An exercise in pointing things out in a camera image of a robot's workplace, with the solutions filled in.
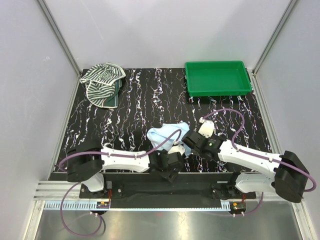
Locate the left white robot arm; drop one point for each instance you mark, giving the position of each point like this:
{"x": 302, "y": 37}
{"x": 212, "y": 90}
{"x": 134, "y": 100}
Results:
{"x": 85, "y": 167}

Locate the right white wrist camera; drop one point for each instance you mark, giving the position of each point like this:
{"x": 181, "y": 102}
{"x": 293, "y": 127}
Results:
{"x": 207, "y": 127}

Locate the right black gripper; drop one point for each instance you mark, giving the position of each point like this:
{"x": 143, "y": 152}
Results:
{"x": 193, "y": 150}

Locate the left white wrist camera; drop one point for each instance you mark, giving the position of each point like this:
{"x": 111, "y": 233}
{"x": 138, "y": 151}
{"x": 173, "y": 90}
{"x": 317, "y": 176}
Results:
{"x": 178, "y": 148}

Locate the green plastic tray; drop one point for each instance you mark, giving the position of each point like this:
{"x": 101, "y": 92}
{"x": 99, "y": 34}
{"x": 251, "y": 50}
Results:
{"x": 217, "y": 78}

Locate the black marble pattern mat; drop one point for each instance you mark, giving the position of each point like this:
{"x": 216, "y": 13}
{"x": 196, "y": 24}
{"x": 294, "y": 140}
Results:
{"x": 150, "y": 97}

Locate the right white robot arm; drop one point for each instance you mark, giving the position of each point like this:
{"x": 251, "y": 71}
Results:
{"x": 283, "y": 174}

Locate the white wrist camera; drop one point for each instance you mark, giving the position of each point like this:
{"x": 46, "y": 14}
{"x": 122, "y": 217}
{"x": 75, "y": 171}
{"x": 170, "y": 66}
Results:
{"x": 178, "y": 148}
{"x": 207, "y": 127}

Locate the green white striped towel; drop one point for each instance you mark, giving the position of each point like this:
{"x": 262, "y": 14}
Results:
{"x": 102, "y": 83}

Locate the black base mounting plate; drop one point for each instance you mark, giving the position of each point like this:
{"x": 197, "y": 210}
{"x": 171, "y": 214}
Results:
{"x": 213, "y": 185}

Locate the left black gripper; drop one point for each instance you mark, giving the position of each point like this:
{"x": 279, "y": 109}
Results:
{"x": 171, "y": 175}

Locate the light blue towel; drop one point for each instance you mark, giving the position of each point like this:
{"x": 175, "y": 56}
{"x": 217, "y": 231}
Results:
{"x": 158, "y": 135}

